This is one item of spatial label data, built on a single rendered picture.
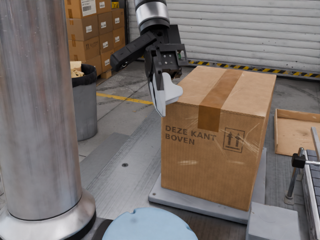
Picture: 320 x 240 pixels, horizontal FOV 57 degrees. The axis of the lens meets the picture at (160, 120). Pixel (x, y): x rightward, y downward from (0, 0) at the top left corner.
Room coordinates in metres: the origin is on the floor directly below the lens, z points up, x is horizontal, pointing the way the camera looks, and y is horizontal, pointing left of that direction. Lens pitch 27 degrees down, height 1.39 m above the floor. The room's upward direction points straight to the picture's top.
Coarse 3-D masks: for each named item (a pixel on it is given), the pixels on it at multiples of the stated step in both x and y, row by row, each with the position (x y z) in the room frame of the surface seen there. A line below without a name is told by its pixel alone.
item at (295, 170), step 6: (300, 150) 0.62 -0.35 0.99; (294, 156) 0.62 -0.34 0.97; (300, 156) 0.62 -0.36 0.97; (294, 162) 0.61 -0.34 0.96; (300, 162) 0.61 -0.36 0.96; (306, 162) 0.61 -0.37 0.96; (312, 162) 0.61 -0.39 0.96; (318, 162) 0.61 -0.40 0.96; (294, 168) 0.62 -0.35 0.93; (300, 168) 0.61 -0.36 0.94; (294, 174) 0.62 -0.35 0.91; (294, 180) 0.62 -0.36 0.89; (288, 192) 0.62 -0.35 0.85
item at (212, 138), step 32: (192, 96) 0.66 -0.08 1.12; (224, 96) 0.66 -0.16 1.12; (256, 96) 0.66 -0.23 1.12; (192, 128) 0.61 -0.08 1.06; (224, 128) 0.58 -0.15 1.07; (256, 128) 0.55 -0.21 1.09; (192, 160) 0.61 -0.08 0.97; (224, 160) 0.58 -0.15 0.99; (256, 160) 0.55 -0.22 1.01; (192, 192) 0.61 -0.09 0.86; (224, 192) 0.57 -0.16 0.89
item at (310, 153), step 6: (312, 150) 0.79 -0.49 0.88; (312, 156) 0.75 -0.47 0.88; (312, 168) 0.69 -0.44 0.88; (318, 168) 0.69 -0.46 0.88; (312, 174) 0.66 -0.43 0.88; (318, 174) 0.66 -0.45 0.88; (312, 180) 0.64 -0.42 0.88; (318, 180) 0.64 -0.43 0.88; (318, 186) 0.61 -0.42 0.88; (318, 192) 0.59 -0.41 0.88; (318, 198) 0.57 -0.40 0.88; (318, 204) 0.55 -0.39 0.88; (318, 210) 0.53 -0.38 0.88
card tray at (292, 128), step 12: (276, 120) 1.01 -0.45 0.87; (288, 120) 1.08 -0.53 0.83; (300, 120) 1.08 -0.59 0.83; (312, 120) 1.08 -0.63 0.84; (276, 132) 0.92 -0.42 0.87; (288, 132) 0.98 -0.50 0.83; (300, 132) 0.98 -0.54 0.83; (276, 144) 0.85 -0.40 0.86; (288, 144) 0.90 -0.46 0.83; (300, 144) 0.90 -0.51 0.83; (312, 144) 0.90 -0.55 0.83
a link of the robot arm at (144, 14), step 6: (144, 6) 0.70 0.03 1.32; (150, 6) 0.69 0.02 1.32; (156, 6) 0.69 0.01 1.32; (162, 6) 0.70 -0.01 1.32; (138, 12) 0.70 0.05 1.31; (144, 12) 0.69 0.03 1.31; (150, 12) 0.68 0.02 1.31; (156, 12) 0.68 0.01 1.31; (162, 12) 0.69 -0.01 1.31; (138, 18) 0.70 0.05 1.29; (144, 18) 0.68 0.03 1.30; (150, 18) 0.68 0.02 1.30; (156, 18) 0.68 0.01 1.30; (162, 18) 0.68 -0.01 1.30; (168, 18) 0.70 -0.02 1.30; (138, 24) 0.69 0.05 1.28
